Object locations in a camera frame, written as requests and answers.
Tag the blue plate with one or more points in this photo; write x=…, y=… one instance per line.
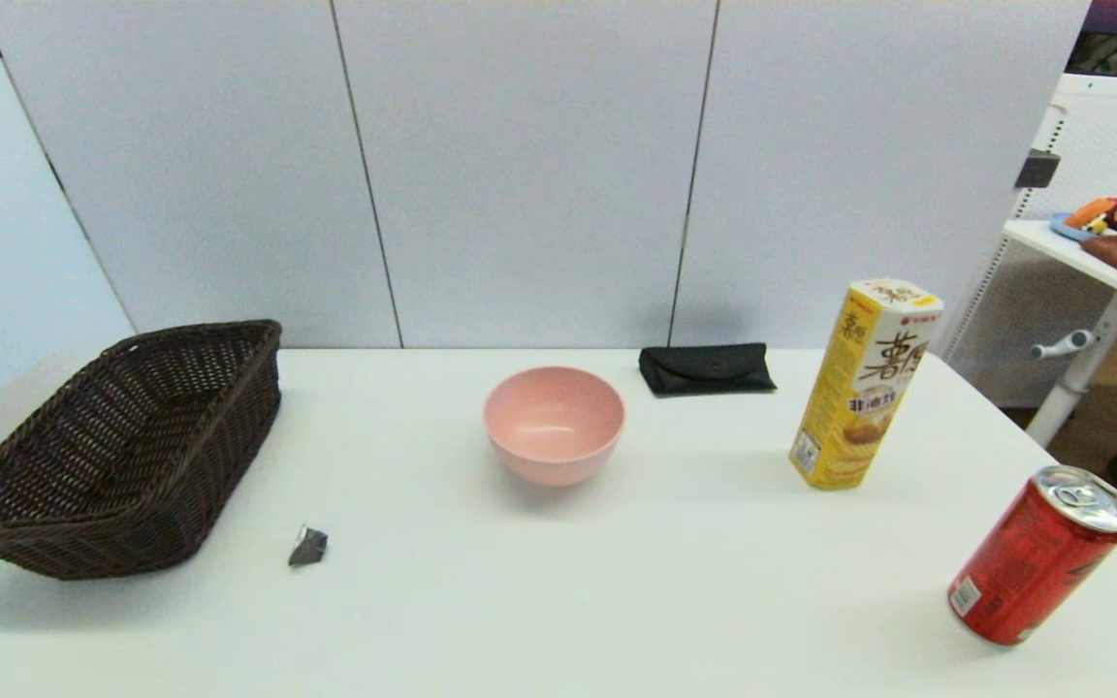
x=1063, y=231

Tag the red soda can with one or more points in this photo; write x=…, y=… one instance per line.
x=1029, y=562

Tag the small black box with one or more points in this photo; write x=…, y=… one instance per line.
x=1037, y=170

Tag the white pegboard panel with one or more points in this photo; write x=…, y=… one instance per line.
x=1116, y=136

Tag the dark brown wicker basket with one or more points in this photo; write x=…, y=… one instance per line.
x=83, y=465

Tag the pink bowl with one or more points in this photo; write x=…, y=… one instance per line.
x=554, y=427

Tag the white height-adjustable desk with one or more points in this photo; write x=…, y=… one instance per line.
x=1106, y=334

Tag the small grey wrapper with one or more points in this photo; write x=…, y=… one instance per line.
x=308, y=549

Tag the yellow snack box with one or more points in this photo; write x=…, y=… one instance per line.
x=859, y=407

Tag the black pouch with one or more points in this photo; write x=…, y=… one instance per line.
x=704, y=370

